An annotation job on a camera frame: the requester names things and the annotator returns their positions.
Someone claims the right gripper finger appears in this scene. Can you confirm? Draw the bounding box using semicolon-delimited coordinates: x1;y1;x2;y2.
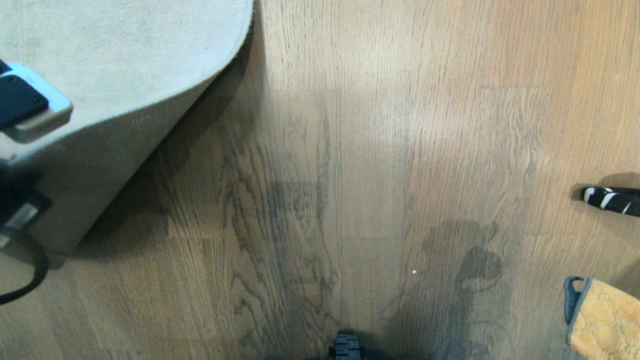
582;185;640;217

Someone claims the beige rug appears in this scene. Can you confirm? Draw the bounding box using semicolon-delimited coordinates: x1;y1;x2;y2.
0;0;255;257

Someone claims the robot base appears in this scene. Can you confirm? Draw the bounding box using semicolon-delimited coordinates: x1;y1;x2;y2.
327;330;367;360

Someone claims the orange cloth with grey trim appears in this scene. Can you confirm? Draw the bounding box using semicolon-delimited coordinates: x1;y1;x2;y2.
564;275;640;360

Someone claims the black cable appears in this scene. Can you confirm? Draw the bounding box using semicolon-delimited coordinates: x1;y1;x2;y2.
0;226;50;306

